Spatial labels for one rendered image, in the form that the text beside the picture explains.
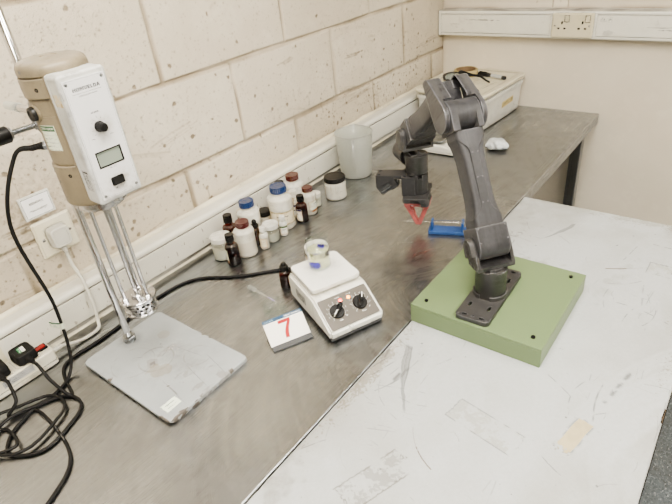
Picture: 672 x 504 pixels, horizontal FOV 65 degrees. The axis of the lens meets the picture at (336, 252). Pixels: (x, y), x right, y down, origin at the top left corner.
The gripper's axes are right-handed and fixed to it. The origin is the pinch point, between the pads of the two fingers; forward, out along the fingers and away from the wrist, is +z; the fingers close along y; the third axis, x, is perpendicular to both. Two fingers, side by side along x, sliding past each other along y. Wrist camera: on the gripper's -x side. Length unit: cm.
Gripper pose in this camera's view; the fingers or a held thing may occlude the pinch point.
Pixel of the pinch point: (418, 220)
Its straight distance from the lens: 146.2
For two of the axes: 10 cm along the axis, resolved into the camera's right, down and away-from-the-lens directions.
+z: 1.1, 8.5, 5.2
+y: -2.7, 5.3, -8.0
